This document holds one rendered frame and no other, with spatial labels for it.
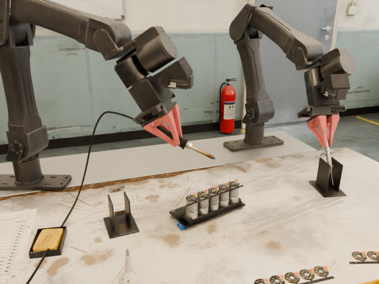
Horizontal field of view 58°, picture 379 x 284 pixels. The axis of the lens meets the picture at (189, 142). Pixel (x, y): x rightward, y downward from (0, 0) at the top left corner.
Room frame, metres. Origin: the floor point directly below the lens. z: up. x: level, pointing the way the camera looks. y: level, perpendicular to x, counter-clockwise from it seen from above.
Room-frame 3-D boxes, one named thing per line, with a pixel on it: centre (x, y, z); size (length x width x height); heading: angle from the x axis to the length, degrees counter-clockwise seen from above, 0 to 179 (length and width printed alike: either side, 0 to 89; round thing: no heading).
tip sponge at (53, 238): (0.54, 0.27, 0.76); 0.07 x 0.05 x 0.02; 10
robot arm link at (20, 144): (0.79, 0.41, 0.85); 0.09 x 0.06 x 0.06; 163
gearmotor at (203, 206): (0.63, -0.03, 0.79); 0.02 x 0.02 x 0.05
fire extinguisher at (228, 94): (3.37, -0.39, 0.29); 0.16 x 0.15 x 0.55; 109
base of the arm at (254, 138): (1.08, -0.22, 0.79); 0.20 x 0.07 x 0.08; 110
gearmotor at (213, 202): (0.64, -0.05, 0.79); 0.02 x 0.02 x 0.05
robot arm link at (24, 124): (0.79, 0.40, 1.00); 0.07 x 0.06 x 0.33; 163
